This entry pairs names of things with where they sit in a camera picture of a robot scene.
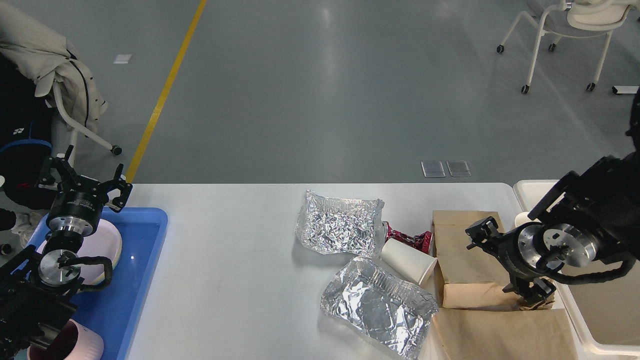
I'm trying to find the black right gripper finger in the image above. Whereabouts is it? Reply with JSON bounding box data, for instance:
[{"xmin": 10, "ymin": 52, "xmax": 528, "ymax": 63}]
[
  {"xmin": 465, "ymin": 216, "xmax": 505, "ymax": 256},
  {"xmin": 502, "ymin": 276, "xmax": 557, "ymax": 300}
]

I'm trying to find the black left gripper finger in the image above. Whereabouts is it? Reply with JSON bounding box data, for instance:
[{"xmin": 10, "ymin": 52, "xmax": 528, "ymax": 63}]
[
  {"xmin": 36, "ymin": 145, "xmax": 83, "ymax": 193},
  {"xmin": 97, "ymin": 163, "xmax": 133, "ymax": 214}
]

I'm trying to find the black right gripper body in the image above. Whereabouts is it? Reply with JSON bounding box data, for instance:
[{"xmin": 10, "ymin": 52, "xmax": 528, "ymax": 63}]
[{"xmin": 496, "ymin": 223, "xmax": 546, "ymax": 281}]

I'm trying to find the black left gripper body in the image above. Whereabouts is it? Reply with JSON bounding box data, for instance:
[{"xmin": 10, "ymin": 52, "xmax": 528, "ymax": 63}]
[{"xmin": 46, "ymin": 191, "xmax": 109, "ymax": 237}]

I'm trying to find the pink plate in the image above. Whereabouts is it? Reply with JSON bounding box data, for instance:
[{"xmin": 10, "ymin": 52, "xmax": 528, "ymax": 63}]
[{"xmin": 37, "ymin": 219, "xmax": 122, "ymax": 286}]

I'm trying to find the pink ribbed mug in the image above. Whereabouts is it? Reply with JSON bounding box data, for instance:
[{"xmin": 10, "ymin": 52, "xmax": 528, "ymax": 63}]
[{"xmin": 26, "ymin": 319, "xmax": 105, "ymax": 360}]

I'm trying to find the white paper cup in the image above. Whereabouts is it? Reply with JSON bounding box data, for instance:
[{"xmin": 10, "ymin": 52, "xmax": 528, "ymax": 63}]
[
  {"xmin": 381, "ymin": 239, "xmax": 438, "ymax": 286},
  {"xmin": 513, "ymin": 211, "xmax": 531, "ymax": 228}
]

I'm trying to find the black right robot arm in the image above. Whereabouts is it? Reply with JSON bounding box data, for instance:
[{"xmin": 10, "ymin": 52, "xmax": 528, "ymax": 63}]
[{"xmin": 465, "ymin": 95, "xmax": 640, "ymax": 306}]

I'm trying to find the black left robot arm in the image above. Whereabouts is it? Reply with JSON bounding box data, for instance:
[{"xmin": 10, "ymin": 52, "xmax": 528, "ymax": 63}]
[{"xmin": 0, "ymin": 145, "xmax": 133, "ymax": 360}]

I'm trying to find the crumpled brown paper ball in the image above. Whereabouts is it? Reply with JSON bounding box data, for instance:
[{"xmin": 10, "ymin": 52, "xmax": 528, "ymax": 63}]
[{"xmin": 517, "ymin": 294, "xmax": 555, "ymax": 312}]

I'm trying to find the person in black clothes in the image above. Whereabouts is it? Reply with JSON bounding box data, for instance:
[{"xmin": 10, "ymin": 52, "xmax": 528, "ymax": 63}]
[{"xmin": 0, "ymin": 56, "xmax": 57, "ymax": 210}]

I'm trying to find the yellow plate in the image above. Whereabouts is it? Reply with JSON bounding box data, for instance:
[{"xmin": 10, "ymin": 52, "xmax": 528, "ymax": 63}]
[{"xmin": 94, "ymin": 239, "xmax": 122, "ymax": 291}]

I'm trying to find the white chair with jacket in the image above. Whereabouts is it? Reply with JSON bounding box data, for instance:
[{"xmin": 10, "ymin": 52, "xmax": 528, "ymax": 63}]
[{"xmin": 52, "ymin": 80, "xmax": 122, "ymax": 157}]

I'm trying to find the white paper cup lying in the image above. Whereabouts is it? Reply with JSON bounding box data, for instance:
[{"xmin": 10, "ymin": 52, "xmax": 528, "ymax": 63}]
[{"xmin": 381, "ymin": 239, "xmax": 438, "ymax": 286}]

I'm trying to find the white plastic bin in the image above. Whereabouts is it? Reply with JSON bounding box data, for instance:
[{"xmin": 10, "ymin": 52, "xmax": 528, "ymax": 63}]
[{"xmin": 513, "ymin": 179, "xmax": 640, "ymax": 357}]

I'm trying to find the blue plastic tray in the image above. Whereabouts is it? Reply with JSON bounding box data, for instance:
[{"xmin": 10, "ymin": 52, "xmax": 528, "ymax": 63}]
[{"xmin": 15, "ymin": 206, "xmax": 169, "ymax": 360}]

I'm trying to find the crumpled foil tray lower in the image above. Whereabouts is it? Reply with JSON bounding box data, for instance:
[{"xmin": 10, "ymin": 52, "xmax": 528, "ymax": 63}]
[{"xmin": 320, "ymin": 256, "xmax": 439, "ymax": 360}]

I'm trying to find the crumpled foil tray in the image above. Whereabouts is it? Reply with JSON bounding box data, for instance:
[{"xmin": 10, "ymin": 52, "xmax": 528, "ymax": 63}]
[
  {"xmin": 320, "ymin": 256, "xmax": 439, "ymax": 360},
  {"xmin": 294, "ymin": 190, "xmax": 386, "ymax": 258}
]

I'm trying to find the beige jacket on chair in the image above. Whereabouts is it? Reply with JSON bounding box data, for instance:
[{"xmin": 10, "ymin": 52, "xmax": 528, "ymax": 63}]
[{"xmin": 0, "ymin": 1, "xmax": 109, "ymax": 132}]

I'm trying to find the crumpled foil tray upper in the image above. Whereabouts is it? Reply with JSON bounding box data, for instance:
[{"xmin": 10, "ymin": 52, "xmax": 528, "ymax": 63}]
[{"xmin": 294, "ymin": 190, "xmax": 386, "ymax": 258}]

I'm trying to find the white chair on casters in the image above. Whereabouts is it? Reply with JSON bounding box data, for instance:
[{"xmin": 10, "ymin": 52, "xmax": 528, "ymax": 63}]
[{"xmin": 496, "ymin": 0, "xmax": 639, "ymax": 94}]

